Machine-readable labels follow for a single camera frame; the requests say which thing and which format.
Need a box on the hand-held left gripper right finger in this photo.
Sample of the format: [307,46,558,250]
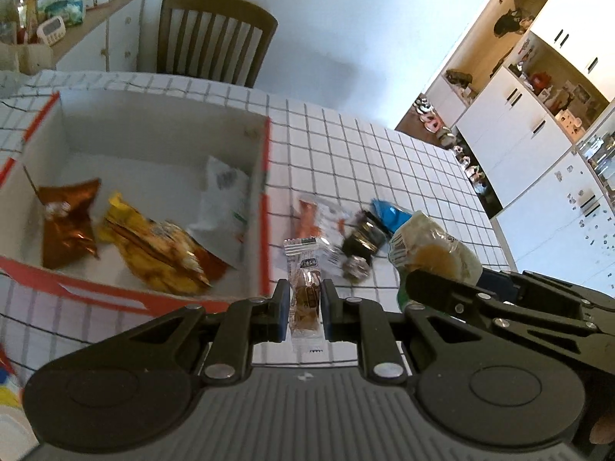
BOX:
[320,279,481,380]

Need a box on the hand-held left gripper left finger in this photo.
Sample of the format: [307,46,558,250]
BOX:
[115,279,292,380]

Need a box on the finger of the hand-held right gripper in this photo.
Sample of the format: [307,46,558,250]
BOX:
[478,269,615,336]
[398,269,615,347]

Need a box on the clear biscuit packet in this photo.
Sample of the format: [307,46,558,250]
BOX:
[283,237,325,353]

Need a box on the clear bread packet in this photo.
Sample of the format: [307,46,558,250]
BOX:
[388,210,482,313]

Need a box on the small purple candy packet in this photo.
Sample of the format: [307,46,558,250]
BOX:
[342,254,374,283]

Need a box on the black snack packet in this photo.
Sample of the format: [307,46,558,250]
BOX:
[341,210,390,257]

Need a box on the blue snack packet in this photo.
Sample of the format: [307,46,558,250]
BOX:
[371,199,414,236]

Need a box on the orange sausage packet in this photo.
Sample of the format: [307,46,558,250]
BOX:
[294,197,322,241]

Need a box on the white clear snack packet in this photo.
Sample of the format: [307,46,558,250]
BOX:
[187,155,251,270]

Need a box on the yellow chip packet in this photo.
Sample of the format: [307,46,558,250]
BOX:
[98,192,212,296]

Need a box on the red cardboard box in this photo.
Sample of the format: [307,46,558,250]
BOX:
[0,87,274,318]

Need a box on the brown foil snack packet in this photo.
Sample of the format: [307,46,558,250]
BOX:
[37,177,103,270]

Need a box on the person's right hand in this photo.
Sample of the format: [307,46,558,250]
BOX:
[590,410,615,445]

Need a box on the glass jar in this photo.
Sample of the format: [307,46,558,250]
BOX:
[577,134,615,188]

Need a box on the checked tablecloth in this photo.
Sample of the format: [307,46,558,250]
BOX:
[0,70,517,443]

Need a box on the row of shoes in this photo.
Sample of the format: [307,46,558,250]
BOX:
[413,96,491,197]

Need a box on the brown figurine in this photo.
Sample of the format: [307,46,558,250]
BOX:
[552,87,577,113]

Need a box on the dark plush figure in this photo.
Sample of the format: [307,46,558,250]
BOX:
[494,6,529,38]

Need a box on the wooden chair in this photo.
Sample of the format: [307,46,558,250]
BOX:
[156,0,279,88]

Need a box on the white sideboard with wooden top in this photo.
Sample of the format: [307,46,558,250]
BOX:
[0,0,146,75]

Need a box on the brown cardboard box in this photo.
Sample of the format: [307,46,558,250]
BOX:
[0,41,55,75]

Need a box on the pink and white timer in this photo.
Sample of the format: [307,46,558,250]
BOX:
[36,17,65,45]

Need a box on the tissue box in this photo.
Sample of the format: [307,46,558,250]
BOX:
[37,0,87,27]

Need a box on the clear bottle with orange contents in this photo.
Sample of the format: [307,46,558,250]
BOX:
[14,0,40,30]

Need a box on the white wall cupboard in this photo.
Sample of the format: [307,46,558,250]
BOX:
[425,0,615,298]

